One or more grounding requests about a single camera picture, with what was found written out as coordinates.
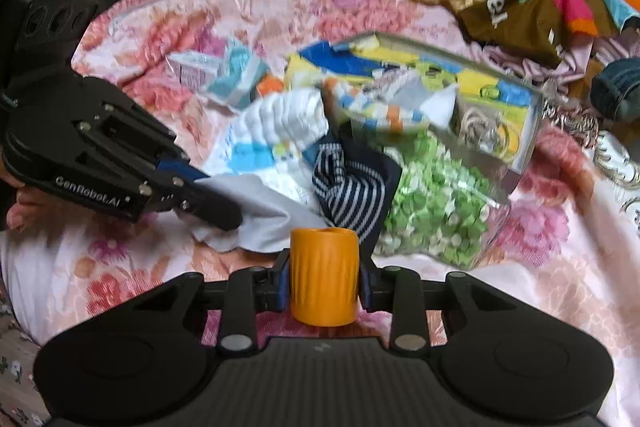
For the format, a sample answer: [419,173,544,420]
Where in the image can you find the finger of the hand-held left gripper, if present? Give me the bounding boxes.
[155,157,211,182]
[165,184,244,232]

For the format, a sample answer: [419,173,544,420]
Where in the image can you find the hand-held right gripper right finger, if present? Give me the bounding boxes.
[356,257,506,354]

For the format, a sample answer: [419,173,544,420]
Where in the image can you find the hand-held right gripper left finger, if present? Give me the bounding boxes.
[132,249,296,354]

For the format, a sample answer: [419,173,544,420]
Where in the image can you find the orange ribbed plastic cup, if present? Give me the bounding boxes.
[290,228,362,327]

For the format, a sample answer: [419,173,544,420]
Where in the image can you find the white cloth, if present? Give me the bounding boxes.
[190,173,323,254]

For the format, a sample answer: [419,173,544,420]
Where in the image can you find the navy striped sock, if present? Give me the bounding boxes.
[311,142,403,253]

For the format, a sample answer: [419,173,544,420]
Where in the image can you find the blue white tissue pack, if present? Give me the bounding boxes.
[206,38,273,110]

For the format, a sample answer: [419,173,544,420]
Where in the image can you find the pastel patterned cloth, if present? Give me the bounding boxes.
[322,77,436,135]

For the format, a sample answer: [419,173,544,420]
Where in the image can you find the cartoon print storage box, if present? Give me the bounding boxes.
[330,31,548,202]

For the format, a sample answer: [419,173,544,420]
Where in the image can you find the person's left hand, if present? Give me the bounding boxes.
[0,159,48,233]

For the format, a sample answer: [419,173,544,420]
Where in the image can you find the pink floral blanket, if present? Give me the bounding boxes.
[0,0,640,427]

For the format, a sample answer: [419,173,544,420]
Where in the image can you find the small white carton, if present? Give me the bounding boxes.
[167,51,226,92]

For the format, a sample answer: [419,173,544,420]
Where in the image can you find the glass jar of green stars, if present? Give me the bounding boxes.
[372,127,513,272]

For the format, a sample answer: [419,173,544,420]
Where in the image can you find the white printed sock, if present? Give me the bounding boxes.
[205,88,331,208]

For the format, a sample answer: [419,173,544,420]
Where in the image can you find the blue yellow printed cloth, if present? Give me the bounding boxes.
[284,38,401,82]

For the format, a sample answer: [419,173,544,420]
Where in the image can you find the small flower print cloth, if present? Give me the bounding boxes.
[0,277,51,427]

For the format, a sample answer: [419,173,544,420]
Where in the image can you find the white brocade blanket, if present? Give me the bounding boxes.
[540,97,640,228]

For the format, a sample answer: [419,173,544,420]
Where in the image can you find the brown colourful garment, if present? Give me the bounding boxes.
[457,0,640,68]

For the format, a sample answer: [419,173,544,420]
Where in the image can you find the lilac clothes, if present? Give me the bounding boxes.
[480,32,606,88]

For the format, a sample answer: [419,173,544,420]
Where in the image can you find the blue jeans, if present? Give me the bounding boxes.
[590,57,640,120]

